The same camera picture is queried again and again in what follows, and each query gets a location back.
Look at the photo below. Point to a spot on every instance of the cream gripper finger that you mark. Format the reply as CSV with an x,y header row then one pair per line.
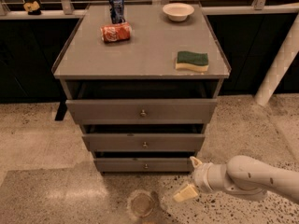
x,y
185,192
196,163

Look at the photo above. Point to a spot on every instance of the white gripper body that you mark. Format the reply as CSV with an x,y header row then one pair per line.
x,y
200,175

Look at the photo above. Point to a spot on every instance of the grey drawer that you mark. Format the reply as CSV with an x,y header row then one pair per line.
x,y
135,165
143,141
142,111

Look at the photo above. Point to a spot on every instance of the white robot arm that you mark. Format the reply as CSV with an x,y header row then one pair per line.
x,y
242,177

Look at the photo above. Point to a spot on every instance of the grey bottom drawer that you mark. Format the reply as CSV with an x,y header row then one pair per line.
x,y
135,165

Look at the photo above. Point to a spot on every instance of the grey drawer cabinet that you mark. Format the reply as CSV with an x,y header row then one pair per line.
x,y
142,67

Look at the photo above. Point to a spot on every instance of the grey top drawer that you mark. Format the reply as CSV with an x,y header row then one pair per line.
x,y
142,111

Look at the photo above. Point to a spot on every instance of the green yellow sponge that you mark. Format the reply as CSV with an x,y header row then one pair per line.
x,y
197,62

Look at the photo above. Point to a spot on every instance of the white diagonal pipe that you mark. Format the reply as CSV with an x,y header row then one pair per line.
x,y
283,60

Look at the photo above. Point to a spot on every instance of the orange soda can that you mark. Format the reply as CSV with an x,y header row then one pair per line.
x,y
116,32

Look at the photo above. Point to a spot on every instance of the white bowl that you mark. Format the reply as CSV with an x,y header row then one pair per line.
x,y
178,11

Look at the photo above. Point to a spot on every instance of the blue soda can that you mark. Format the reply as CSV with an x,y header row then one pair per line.
x,y
116,8

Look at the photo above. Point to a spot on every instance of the metal railing ledge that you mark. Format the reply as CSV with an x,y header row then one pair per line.
x,y
40,14

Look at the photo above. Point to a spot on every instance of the small yellow black object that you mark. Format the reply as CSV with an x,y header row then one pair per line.
x,y
32,8

